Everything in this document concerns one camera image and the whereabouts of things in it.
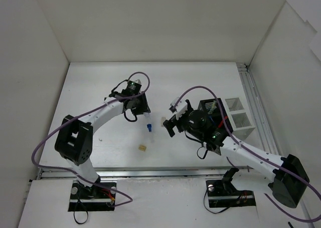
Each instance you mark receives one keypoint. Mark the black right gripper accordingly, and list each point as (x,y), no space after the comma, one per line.
(177,125)

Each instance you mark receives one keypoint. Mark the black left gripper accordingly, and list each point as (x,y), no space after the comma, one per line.
(143,104)

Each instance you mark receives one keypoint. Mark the beige eraser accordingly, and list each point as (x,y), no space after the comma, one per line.
(163,119)

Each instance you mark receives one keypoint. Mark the clear glue bottle blue cap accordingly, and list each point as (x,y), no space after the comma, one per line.
(148,122)

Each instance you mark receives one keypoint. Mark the red gel pen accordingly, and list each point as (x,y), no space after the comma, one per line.
(222,122)

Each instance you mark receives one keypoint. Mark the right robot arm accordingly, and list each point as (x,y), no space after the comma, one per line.
(284,173)

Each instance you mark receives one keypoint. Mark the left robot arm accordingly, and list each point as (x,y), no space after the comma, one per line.
(75,141)

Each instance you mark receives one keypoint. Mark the small tan eraser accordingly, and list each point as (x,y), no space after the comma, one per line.
(142,148)

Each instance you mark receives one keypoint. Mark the black slotted container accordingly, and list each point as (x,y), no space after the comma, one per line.
(214,131)

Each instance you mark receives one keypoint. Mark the white slotted container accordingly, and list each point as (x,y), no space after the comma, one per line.
(240,117)

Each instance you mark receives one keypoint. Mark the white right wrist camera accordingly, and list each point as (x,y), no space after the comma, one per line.
(179,109)

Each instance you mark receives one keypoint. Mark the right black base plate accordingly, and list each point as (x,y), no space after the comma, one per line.
(221,194)

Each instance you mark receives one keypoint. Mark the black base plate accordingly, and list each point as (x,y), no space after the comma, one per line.
(221,194)
(83,198)

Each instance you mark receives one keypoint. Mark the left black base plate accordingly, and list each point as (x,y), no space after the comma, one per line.
(83,198)

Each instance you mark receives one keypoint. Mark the aluminium rail frame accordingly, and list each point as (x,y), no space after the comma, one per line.
(115,144)

